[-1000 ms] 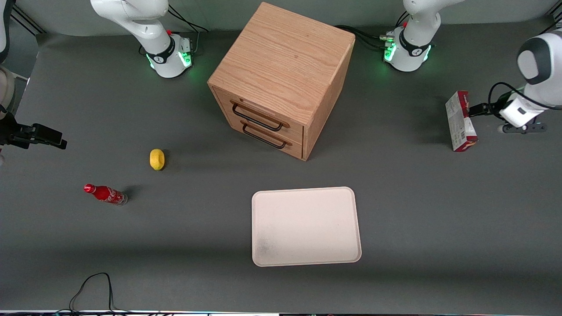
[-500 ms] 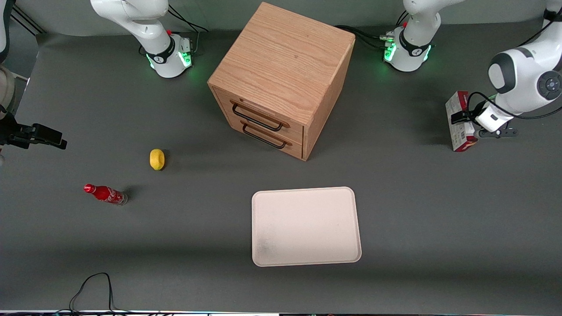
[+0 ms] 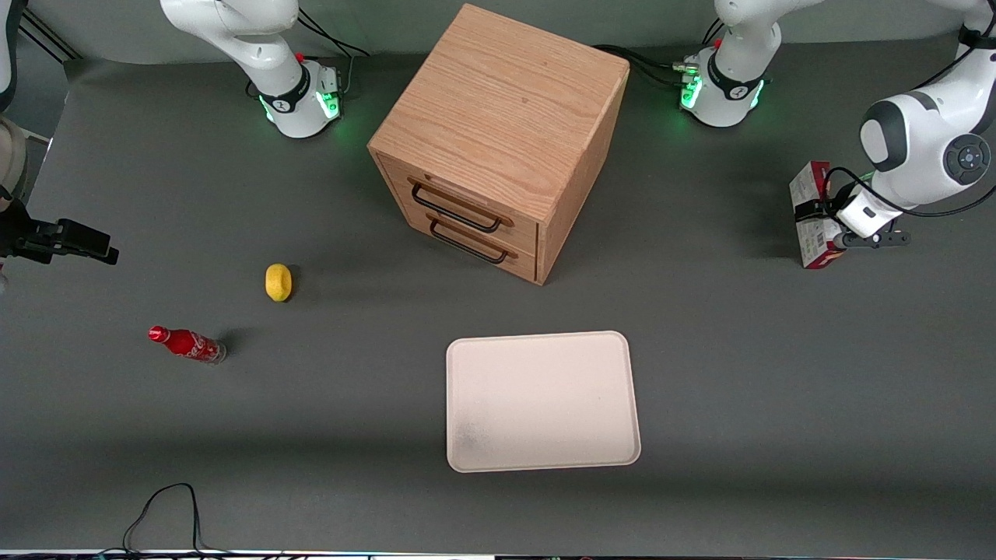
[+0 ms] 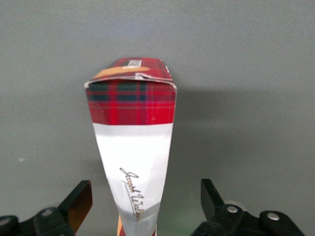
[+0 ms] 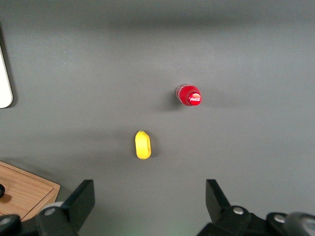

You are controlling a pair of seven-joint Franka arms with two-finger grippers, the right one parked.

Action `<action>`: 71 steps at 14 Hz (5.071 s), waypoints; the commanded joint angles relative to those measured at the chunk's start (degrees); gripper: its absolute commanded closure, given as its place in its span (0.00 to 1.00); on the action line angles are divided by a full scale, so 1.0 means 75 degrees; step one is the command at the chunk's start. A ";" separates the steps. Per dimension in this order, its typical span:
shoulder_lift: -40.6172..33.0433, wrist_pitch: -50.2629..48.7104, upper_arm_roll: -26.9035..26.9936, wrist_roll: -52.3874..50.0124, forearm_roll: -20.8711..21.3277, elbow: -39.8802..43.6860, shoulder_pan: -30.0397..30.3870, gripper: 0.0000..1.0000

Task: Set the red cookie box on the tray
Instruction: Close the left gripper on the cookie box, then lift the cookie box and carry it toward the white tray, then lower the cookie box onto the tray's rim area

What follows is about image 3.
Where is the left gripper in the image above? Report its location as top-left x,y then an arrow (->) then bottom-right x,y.
794,187 -> 912,250

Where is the dark grey table mat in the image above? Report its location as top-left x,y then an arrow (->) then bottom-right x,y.
0,31 -> 996,557

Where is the red tartan cookie box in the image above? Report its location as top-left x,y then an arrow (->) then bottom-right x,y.
789,161 -> 848,270

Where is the cream plastic tray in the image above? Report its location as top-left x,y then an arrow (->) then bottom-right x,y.
446,331 -> 642,474

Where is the wooden drawer with black handle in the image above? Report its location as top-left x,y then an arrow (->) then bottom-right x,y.
397,204 -> 539,283
376,152 -> 540,250

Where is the red cola bottle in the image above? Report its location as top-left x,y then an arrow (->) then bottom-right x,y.
148,325 -> 227,364

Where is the wooden drawer cabinet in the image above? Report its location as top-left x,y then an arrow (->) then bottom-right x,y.
367,3 -> 631,286

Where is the yellow lemon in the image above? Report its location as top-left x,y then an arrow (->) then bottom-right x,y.
265,264 -> 294,303

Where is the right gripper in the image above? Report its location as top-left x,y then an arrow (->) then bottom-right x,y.
0,198 -> 120,266

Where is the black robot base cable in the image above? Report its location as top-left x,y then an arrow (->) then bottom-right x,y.
296,8 -> 372,98
595,44 -> 689,75
629,64 -> 689,89

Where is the thin black table cable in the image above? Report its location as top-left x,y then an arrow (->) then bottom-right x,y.
123,483 -> 234,558

